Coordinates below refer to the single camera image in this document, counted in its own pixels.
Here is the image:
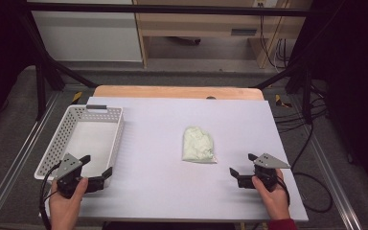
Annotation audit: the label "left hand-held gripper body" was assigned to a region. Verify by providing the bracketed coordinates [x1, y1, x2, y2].
[55, 152, 106, 199]

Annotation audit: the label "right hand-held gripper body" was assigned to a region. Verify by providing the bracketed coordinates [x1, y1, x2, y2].
[237, 152, 291, 194]

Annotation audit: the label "white perforated plastic basket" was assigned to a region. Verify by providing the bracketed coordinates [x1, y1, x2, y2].
[34, 103, 125, 190]

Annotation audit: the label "pale green plastic bag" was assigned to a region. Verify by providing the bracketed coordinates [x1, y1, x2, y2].
[181, 126, 219, 165]

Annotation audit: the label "person's right hand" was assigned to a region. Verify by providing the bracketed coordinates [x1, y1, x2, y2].
[251, 169, 291, 221]

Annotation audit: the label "person's left hand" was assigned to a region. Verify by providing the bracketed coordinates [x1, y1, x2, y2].
[48, 176, 90, 222]

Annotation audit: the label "white table board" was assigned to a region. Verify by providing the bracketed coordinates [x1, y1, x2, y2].
[43, 96, 310, 223]

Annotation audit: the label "black metal stand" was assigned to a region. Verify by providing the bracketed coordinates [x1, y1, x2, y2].
[18, 12, 99, 122]
[253, 12, 327, 125]

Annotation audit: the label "light wooden table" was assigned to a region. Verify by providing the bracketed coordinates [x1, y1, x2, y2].
[92, 84, 265, 102]

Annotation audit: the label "dark curtain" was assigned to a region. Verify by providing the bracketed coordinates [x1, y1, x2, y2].
[308, 0, 368, 196]
[0, 0, 37, 138]

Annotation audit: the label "white cabinet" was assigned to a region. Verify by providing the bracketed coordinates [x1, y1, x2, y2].
[27, 0, 144, 63]

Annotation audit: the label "grey desk label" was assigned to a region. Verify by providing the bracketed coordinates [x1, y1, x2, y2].
[230, 28, 258, 36]

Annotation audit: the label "light wooden desk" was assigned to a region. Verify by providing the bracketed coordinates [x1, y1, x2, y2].
[131, 0, 313, 69]

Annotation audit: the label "black metal crossbar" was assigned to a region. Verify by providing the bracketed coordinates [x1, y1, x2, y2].
[25, 2, 315, 17]

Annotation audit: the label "right hand-held gripper black cable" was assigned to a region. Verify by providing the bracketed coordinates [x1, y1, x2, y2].
[277, 176, 291, 206]

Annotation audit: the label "hand-held gripper black cable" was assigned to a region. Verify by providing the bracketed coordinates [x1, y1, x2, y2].
[38, 161, 61, 230]
[277, 176, 291, 206]

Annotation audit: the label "left hand-held gripper black cable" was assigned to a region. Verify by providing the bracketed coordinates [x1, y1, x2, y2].
[38, 161, 61, 230]

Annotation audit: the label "aluminium floor rail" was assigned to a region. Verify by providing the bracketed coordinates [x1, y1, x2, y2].
[301, 126, 364, 230]
[0, 91, 61, 230]

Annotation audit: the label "bundle of black floor cables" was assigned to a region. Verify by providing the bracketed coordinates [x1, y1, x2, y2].
[273, 83, 330, 134]

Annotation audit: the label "black floor cable loop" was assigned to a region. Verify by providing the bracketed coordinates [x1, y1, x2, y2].
[290, 123, 334, 214]

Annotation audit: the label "hanging black desk cables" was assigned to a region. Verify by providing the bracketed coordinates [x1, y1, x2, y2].
[259, 14, 289, 70]

